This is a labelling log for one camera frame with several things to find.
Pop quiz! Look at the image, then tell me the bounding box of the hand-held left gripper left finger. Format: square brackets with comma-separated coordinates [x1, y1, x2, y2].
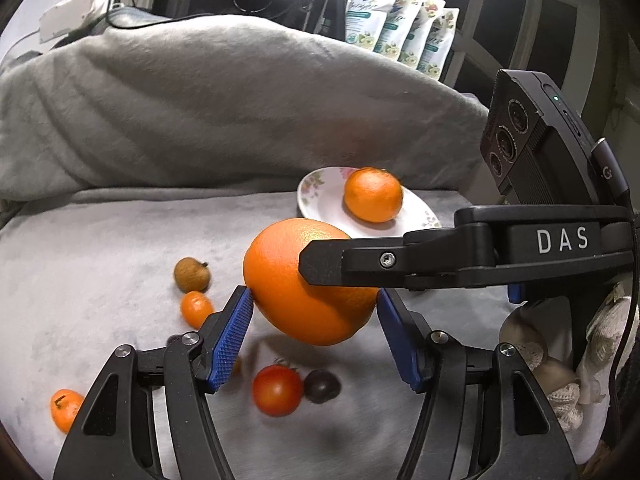
[52, 286, 256, 480]

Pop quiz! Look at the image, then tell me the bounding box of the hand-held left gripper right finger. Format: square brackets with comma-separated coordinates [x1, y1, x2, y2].
[376, 287, 581, 480]

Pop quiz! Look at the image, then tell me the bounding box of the small kumquat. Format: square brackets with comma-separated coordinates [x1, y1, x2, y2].
[180, 291, 215, 327]

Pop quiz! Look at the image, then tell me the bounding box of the floral white plate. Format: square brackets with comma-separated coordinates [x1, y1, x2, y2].
[297, 166, 442, 239]

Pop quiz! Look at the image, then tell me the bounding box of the round orange with stem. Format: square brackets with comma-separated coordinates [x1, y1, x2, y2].
[343, 167, 404, 223]

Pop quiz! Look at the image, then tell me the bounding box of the large oval orange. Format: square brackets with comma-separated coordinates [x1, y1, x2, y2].
[243, 218, 379, 347]

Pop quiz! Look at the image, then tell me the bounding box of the red tomato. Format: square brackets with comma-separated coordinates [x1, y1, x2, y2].
[252, 360, 304, 417]

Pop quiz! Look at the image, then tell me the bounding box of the dark purple plum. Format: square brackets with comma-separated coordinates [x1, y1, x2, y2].
[303, 369, 342, 404]

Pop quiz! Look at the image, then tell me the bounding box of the small mandarin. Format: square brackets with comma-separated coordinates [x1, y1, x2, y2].
[50, 389, 85, 434]

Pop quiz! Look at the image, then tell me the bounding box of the person's right hand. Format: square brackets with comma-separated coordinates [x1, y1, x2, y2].
[499, 280, 638, 433]

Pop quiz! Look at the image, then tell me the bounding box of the brown longan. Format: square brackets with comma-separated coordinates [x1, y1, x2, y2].
[173, 257, 211, 293]

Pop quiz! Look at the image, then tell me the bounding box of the white floral refill pouch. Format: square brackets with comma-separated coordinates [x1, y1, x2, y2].
[372, 0, 426, 61]
[400, 0, 446, 68]
[417, 8, 461, 81]
[345, 0, 406, 53]

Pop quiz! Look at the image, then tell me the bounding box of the rolled grey fleece blanket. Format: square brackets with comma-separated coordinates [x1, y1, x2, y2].
[0, 12, 491, 201]

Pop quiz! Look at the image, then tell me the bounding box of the white plastic device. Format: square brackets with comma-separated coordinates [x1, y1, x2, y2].
[39, 0, 113, 43]

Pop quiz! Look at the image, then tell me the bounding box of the white window frame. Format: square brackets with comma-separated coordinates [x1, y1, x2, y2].
[115, 0, 640, 131]

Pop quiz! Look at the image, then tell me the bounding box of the black cable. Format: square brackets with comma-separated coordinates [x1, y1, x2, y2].
[107, 0, 171, 30]

